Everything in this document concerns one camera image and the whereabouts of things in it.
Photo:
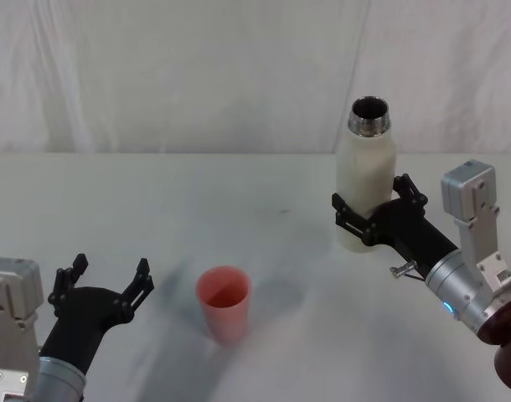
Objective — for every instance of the white table cloth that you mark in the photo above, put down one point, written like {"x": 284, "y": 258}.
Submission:
{"x": 155, "y": 201}

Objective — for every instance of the white curtain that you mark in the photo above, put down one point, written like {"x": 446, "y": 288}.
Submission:
{"x": 155, "y": 63}

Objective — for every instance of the cream vacuum bottle steel neck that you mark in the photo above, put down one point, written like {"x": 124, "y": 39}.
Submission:
{"x": 366, "y": 167}

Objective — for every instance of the pink cup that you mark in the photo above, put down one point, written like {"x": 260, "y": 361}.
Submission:
{"x": 228, "y": 318}

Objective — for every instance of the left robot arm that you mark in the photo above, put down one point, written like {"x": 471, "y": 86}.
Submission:
{"x": 12, "y": 318}

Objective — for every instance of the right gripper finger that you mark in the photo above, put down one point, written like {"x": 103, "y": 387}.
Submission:
{"x": 411, "y": 192}
{"x": 352, "y": 220}

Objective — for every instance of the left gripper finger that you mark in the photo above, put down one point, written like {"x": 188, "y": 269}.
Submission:
{"x": 139, "y": 285}
{"x": 67, "y": 278}

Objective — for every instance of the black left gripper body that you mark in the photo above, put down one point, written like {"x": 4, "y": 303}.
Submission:
{"x": 81, "y": 314}

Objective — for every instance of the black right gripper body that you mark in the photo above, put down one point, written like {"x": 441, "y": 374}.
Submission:
{"x": 410, "y": 230}

